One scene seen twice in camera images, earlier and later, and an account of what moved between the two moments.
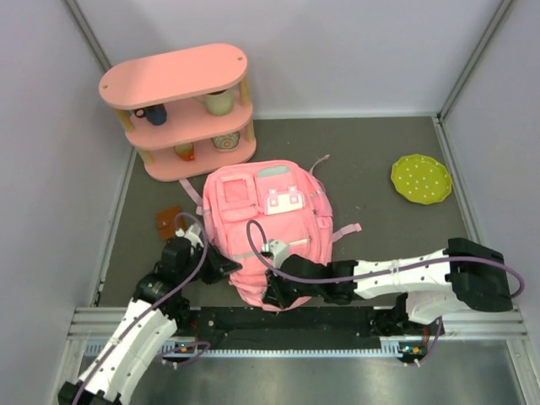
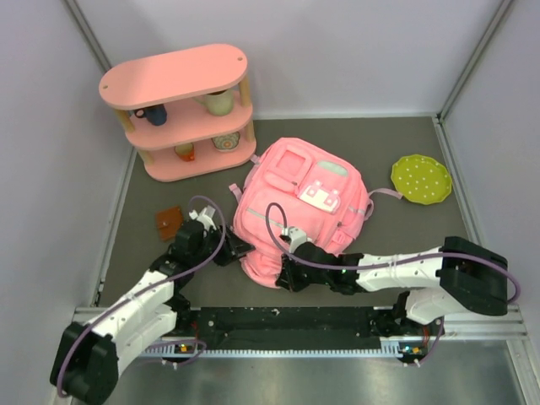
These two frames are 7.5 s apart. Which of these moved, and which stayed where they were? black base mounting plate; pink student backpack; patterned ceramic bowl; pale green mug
Moved: pink student backpack
Stayed: patterned ceramic bowl; pale green mug; black base mounting plate
